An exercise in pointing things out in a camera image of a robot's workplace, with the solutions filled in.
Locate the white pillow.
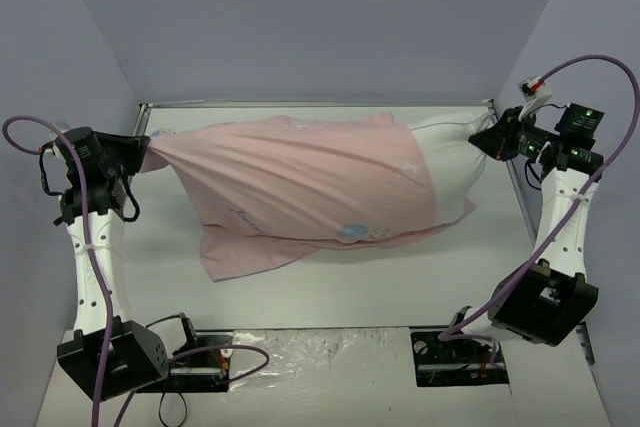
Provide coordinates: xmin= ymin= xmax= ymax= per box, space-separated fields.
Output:
xmin=409 ymin=111 xmax=492 ymax=226

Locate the pink and blue Frozen pillowcase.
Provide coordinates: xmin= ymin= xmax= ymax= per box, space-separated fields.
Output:
xmin=142 ymin=112 xmax=473 ymax=282

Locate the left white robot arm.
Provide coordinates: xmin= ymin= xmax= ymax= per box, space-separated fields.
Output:
xmin=47 ymin=127 xmax=202 ymax=401

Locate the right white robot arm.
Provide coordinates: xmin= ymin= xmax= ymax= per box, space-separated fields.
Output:
xmin=439 ymin=104 xmax=604 ymax=360

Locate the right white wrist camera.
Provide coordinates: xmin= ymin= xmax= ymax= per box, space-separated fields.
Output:
xmin=518 ymin=76 xmax=552 ymax=121

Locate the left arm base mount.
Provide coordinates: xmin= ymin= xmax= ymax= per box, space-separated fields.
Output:
xmin=164 ymin=329 xmax=236 ymax=394

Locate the black cable loop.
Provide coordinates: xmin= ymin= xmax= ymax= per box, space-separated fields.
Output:
xmin=157 ymin=389 xmax=189 ymax=427

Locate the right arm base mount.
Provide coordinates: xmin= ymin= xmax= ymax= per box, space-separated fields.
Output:
xmin=410 ymin=328 xmax=509 ymax=388

